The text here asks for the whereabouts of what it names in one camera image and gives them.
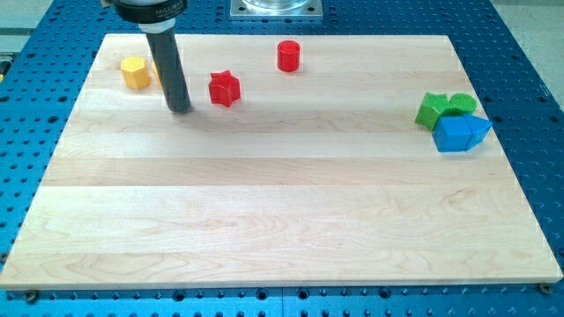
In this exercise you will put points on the light wooden board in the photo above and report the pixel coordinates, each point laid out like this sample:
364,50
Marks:
316,178

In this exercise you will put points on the red cylinder block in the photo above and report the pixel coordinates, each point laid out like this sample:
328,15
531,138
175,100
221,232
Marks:
288,56

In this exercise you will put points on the yellow hexagon block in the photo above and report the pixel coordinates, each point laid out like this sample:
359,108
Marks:
135,72

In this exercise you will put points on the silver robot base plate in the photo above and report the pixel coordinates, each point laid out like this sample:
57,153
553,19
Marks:
276,9

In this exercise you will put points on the yellow block behind rod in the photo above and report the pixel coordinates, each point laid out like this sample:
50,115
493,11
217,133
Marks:
156,75

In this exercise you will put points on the green cylinder block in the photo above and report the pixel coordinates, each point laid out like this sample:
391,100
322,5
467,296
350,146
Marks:
462,103

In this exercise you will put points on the blue triangle block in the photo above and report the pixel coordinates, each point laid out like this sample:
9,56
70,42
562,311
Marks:
479,128

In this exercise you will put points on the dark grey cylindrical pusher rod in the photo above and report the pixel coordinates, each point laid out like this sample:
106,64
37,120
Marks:
168,64

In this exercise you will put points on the blue cube block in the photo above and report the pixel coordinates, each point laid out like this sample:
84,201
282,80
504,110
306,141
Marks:
451,133

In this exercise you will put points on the red star block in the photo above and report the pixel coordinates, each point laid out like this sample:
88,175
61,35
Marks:
224,88

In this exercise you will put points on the green star block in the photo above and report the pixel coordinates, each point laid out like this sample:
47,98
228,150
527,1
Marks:
432,108

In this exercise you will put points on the black robot arm end flange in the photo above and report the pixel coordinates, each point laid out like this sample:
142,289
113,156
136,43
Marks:
152,16

